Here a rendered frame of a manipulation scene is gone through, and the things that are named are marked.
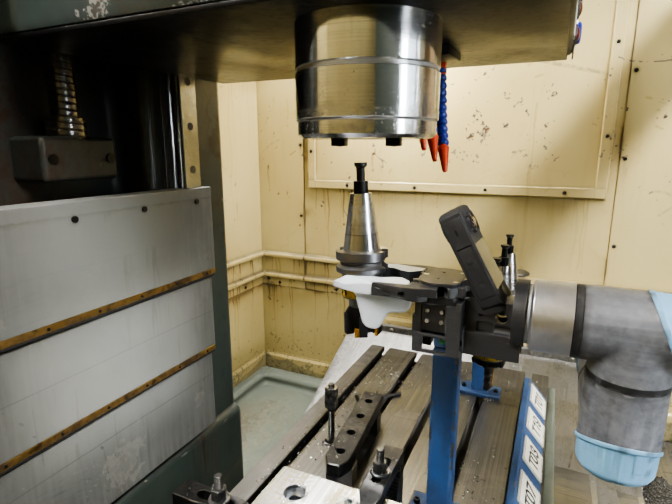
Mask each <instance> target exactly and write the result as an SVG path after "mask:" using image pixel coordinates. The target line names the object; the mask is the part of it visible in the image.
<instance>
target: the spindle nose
mask: <svg viewBox="0 0 672 504"><path fill-rule="evenodd" d="M442 34H443V19H442V18H441V17H440V16H439V15H438V14H436V13H434V12H431V11H429V10H425V9H422V8H417V7H411V6H404V5H394V4H352V5H342V6H334V7H328V8H323V9H319V10H315V11H312V12H309V13H306V14H304V15H302V16H300V17H298V18H297V19H296V20H295V22H294V48H295V70H296V74H295V105H296V121H297V122H298V136H299V137H300V138H301V139H314V140H331V139H348V140H385V139H402V140H414V139H432V138H433V137H434V136H436V126H437V121H438V120H439V101H440V78H441V73H440V72H439V70H440V69H441V56H442Z"/></svg>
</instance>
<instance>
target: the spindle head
mask: <svg viewBox="0 0 672 504"><path fill-rule="evenodd" d="M352 4H394V5H404V6H411V7H417V8H422V9H425V10H429V11H431V12H434V13H436V14H438V15H439V16H440V17H441V18H442V19H443V34H442V43H450V44H451V45H452V46H453V47H454V48H455V49H456V50H457V51H459V52H460V53H461V60H460V61H459V62H452V63H447V68H458V67H472V66H487V65H501V64H516V63H530V62H545V61H559V60H567V55H571V53H572V49H573V40H574V31H575V23H576V14H577V6H578V0H0V34H1V35H3V36H0V41H1V42H7V43H12V44H17V45H22V46H28V47H33V48H38V49H43V50H49V51H54V52H59V53H64V54H70V55H75V56H80V57H85V58H91V59H96V60H101V61H106V62H112V63H117V64H122V65H127V66H133V67H138V68H143V69H148V70H154V71H159V72H164V73H169V74H182V75H187V76H192V77H194V78H196V79H201V80H206V81H211V82H217V83H222V84H226V83H240V82H255V81H269V80H284V79H295V74H296V70H295V48H294V22H295V20H296V19H297V18H298V17H300V16H302V15H304V14H306V13H309V12H312V11H315V10H319V9H323V8H328V7H334V6H342V5H352Z"/></svg>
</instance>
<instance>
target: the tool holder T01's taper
mask: <svg viewBox="0 0 672 504"><path fill-rule="evenodd" d="M343 250H344V251H346V252H351V253H370V252H376V251H379V250H380V242H379V236H378V229H377V223H376V217H375V210H374V204H373V197H372V193H371V192H368V193H362V194H356V193H354V192H353V193H350V198H349V206H348V214H347V222H346V230H345V238H344V246H343Z"/></svg>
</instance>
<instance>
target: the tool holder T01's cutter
mask: <svg viewBox="0 0 672 504"><path fill-rule="evenodd" d="M344 332H345V333H346V334H355V338H367V337H368V333H370V332H372V333H374V335H375V336H378V335H379V334H380V333H381V332H382V324H381V326H380V327H379V328H376V329H371V328H368V327H366V326H365V325H364V324H363V322H362V319H361V315H360V311H359V308H353V307H351V306H348V307H347V309H346V311H345V312H344Z"/></svg>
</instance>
